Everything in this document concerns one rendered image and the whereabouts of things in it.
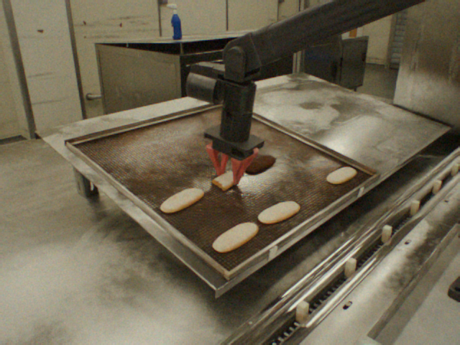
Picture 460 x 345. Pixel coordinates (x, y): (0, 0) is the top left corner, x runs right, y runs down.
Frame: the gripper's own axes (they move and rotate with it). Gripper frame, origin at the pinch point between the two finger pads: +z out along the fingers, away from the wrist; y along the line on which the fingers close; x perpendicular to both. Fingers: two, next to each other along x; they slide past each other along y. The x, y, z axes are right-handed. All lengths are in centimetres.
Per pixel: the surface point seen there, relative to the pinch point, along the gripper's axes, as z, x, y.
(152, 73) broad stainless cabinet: 40, -124, 144
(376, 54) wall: 120, -749, 163
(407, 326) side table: 4.4, 9.2, -40.0
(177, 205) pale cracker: 0.2, 14.6, 0.7
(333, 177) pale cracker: 0.3, -16.9, -16.2
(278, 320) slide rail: 3.6, 21.7, -24.6
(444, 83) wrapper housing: -11, -82, -25
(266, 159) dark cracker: 0.0, -12.1, -1.7
